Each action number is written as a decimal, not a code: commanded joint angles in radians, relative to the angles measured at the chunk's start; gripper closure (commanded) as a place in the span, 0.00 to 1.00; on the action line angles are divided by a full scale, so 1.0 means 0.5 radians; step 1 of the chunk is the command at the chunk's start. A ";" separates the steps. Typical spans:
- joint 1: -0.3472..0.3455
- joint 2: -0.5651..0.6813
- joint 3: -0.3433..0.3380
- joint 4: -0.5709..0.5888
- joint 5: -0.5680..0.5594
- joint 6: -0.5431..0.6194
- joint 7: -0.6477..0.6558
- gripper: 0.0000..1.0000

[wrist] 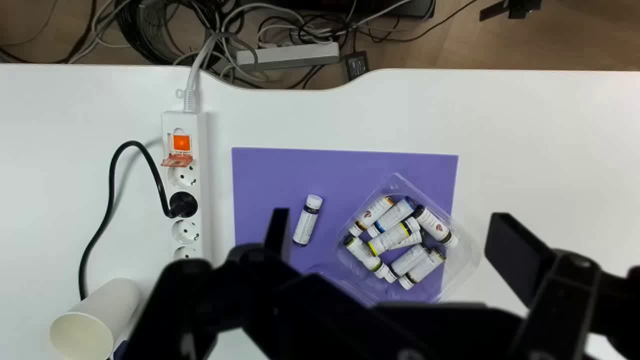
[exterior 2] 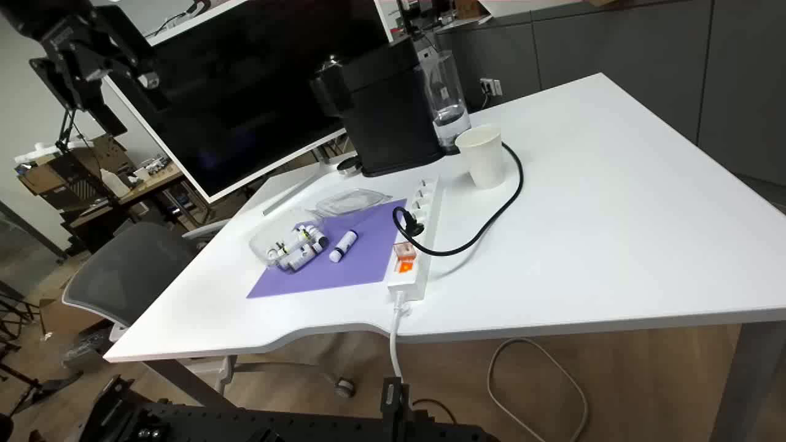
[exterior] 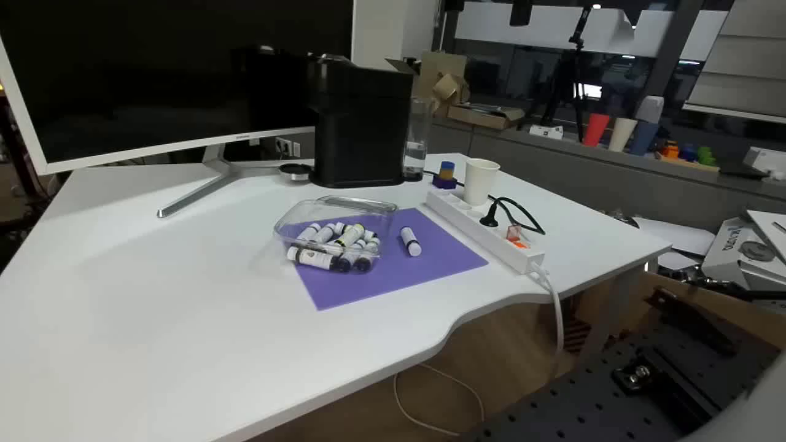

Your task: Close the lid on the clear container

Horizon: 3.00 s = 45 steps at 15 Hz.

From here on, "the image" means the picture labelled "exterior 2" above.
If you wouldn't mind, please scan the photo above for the purple mat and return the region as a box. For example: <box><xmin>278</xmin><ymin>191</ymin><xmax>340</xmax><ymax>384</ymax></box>
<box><xmin>245</xmin><ymin>197</ymin><xmax>411</xmax><ymax>301</ymax></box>

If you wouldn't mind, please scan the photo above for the black camera tripod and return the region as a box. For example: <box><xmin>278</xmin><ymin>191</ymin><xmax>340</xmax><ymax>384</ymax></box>
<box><xmin>52</xmin><ymin>105</ymin><xmax>88</xmax><ymax>154</ymax></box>

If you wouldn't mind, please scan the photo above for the grey office chair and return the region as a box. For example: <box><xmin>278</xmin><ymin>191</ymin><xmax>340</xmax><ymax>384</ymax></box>
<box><xmin>58</xmin><ymin>218</ymin><xmax>360</xmax><ymax>402</ymax></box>

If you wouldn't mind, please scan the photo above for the white power strip cord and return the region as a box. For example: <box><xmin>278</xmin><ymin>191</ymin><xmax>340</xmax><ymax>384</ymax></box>
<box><xmin>385</xmin><ymin>298</ymin><xmax>411</xmax><ymax>387</ymax></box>

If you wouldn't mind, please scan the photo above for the black coffee machine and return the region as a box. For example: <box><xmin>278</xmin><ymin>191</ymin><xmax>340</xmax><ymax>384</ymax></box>
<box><xmin>308</xmin><ymin>38</ymin><xmax>450</xmax><ymax>179</ymax></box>

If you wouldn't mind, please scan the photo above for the white paper cup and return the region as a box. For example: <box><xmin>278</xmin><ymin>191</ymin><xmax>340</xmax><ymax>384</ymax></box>
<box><xmin>455</xmin><ymin>122</ymin><xmax>510</xmax><ymax>191</ymax></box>

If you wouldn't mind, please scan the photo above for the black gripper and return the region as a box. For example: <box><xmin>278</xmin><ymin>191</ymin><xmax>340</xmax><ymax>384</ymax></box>
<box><xmin>28</xmin><ymin>55</ymin><xmax>130</xmax><ymax>137</ymax></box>

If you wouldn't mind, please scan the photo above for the grey looped floor cable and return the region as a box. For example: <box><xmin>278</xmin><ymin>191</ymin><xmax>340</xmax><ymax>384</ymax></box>
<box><xmin>483</xmin><ymin>336</ymin><xmax>593</xmax><ymax>442</ymax></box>

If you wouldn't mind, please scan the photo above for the white framed computer monitor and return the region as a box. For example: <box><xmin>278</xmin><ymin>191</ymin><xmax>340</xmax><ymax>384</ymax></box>
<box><xmin>99</xmin><ymin>0</ymin><xmax>395</xmax><ymax>217</ymax></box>

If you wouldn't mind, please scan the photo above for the black power cable with plug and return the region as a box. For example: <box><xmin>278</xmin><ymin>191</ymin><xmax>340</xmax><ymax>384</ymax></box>
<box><xmin>390</xmin><ymin>139</ymin><xmax>529</xmax><ymax>260</ymax></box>

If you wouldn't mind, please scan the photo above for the clear container lid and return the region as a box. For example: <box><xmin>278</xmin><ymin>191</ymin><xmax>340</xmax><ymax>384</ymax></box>
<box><xmin>305</xmin><ymin>187</ymin><xmax>395</xmax><ymax>222</ymax></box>

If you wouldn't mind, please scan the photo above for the cluttered wooden shelf with boxes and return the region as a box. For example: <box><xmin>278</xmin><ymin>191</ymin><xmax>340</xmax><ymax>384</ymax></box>
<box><xmin>12</xmin><ymin>133</ymin><xmax>207</xmax><ymax>252</ymax></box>

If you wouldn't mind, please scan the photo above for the clear plastic container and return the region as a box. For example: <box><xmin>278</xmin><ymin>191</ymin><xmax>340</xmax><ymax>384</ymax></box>
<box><xmin>245</xmin><ymin>217</ymin><xmax>335</xmax><ymax>276</ymax></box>

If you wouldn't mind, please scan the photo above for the white power strip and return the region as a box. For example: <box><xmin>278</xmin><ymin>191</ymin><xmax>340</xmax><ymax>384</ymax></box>
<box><xmin>385</xmin><ymin>171</ymin><xmax>444</xmax><ymax>306</ymax></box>

